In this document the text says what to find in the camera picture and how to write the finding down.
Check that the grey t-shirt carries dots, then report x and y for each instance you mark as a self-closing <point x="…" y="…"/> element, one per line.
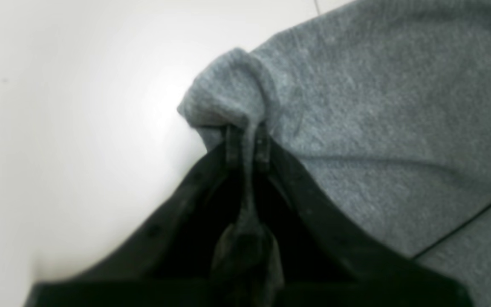
<point x="387" y="103"/>

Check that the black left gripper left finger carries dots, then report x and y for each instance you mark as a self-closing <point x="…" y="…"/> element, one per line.
<point x="167" y="261"/>

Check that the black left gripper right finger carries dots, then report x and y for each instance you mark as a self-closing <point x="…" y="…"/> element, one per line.
<point x="328" y="260"/>

